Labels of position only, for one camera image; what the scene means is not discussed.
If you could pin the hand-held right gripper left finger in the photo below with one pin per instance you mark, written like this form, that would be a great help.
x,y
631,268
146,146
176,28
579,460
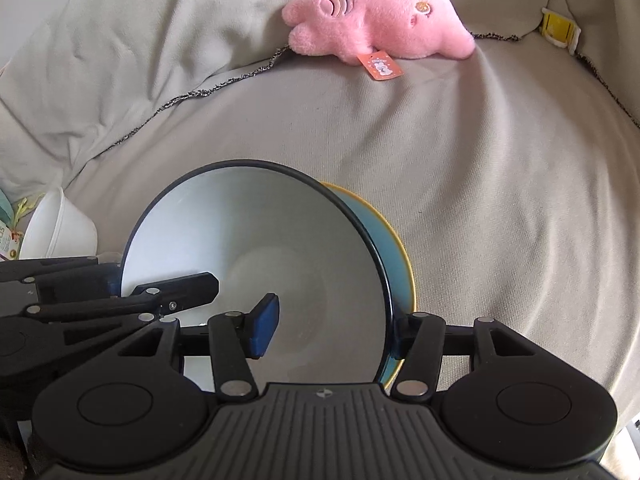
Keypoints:
x,y
263,325

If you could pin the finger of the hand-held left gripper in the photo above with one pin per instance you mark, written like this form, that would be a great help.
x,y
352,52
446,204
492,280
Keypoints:
x,y
190,287
75,280

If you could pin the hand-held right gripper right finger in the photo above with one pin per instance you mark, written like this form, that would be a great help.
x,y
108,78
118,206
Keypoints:
x,y
425,340

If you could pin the white bowl yellow rim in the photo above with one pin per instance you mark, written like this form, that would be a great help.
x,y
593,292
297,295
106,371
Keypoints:
x,y
411,285

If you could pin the white paper bowl orange logo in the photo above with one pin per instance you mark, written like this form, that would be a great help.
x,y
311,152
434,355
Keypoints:
x,y
60,225

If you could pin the blue enamel bowl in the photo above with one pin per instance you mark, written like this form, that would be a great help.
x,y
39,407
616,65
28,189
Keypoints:
x,y
260,240

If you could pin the beige covered sofa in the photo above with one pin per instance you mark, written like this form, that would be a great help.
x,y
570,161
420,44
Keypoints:
x,y
500,185

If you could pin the pink plush toy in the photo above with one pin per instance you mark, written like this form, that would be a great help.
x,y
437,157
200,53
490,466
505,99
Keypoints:
x,y
380,20

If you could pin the yellow clip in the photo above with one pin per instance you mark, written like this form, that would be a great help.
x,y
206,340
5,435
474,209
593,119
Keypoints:
x,y
557,27

